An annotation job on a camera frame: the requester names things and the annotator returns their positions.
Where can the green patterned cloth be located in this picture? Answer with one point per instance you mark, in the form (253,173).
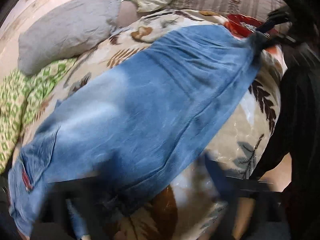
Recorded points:
(21,97)

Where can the red plastic basket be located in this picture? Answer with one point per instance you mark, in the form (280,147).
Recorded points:
(241,25)

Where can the beige leaf-print blanket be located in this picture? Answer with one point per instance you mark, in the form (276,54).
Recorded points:
(184,209)

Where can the blue denim jeans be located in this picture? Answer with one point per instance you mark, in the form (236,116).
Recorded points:
(139,125)

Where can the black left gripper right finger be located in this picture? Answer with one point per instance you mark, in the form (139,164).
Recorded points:
(253,209)

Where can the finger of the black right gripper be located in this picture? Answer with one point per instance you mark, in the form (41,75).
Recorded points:
(281,17)
(281,39)

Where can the person's black trouser leg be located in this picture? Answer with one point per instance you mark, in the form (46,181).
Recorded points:
(297,133)

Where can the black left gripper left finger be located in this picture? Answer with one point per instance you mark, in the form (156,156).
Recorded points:
(72,205)

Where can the grey quilted pillow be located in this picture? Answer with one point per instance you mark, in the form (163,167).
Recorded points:
(66,31)

